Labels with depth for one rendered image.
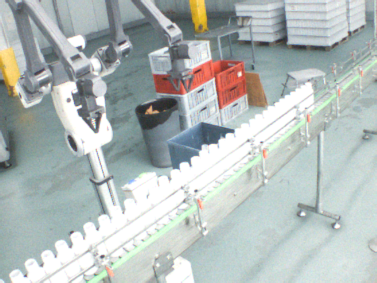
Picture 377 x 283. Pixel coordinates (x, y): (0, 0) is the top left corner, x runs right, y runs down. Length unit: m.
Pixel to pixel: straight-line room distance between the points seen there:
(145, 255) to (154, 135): 2.40
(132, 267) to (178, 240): 0.24
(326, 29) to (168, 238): 6.74
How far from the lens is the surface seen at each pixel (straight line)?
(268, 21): 8.55
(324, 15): 7.79
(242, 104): 4.95
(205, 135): 2.45
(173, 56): 1.56
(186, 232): 1.56
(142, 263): 1.45
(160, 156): 3.84
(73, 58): 1.32
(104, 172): 2.03
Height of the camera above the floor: 1.89
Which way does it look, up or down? 25 degrees down
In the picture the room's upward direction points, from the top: 10 degrees counter-clockwise
